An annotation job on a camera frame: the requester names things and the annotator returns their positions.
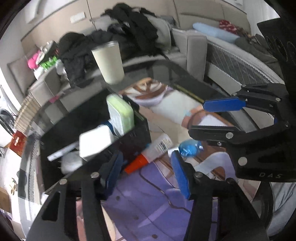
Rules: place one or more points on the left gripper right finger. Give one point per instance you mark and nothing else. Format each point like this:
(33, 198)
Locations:
(236, 218)

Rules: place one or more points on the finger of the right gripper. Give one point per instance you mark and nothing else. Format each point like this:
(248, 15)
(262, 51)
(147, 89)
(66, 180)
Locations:
(231, 138)
(268, 98)

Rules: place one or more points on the blue plastic bottle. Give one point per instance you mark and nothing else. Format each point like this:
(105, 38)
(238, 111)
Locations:
(188, 148)

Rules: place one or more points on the translucent green pill case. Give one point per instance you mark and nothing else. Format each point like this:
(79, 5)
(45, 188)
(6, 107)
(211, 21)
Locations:
(121, 114)

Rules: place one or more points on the white bottle orange cap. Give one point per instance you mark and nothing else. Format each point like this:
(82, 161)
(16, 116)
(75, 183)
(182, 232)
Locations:
(155, 150)

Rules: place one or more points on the black storage box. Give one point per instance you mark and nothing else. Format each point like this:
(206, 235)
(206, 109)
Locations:
(89, 122)

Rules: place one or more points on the white charger in box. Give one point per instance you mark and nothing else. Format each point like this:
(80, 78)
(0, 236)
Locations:
(95, 141)

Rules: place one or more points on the anime print desk mat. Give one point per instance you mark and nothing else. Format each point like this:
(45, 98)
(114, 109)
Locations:
(148, 204)

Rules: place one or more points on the red gift box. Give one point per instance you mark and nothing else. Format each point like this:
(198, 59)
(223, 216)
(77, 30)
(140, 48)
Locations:
(17, 143)

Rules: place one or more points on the light blue pillow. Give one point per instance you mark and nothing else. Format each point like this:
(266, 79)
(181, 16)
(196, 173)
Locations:
(215, 32)

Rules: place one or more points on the wicker basket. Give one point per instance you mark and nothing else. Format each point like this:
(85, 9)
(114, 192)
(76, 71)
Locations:
(27, 112)

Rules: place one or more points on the grey cushion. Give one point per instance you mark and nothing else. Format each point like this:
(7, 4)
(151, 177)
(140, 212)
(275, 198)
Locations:
(22, 74)

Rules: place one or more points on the green bag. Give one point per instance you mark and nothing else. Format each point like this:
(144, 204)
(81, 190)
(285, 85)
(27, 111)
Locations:
(49, 63)

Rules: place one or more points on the white cup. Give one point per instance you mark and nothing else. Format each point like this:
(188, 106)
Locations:
(108, 60)

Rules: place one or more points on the grey sofa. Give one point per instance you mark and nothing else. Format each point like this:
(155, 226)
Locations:
(189, 49)

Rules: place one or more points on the black jacket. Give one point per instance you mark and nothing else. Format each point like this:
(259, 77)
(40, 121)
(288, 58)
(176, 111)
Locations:
(75, 53)

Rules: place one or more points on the pink plush toy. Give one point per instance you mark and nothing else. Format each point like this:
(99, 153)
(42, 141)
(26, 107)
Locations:
(33, 62)

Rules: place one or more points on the black clothes pile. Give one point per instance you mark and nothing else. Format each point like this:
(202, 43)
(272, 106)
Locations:
(150, 33)

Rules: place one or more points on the wall switch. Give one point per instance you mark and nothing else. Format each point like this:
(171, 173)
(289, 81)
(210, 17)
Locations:
(78, 17)

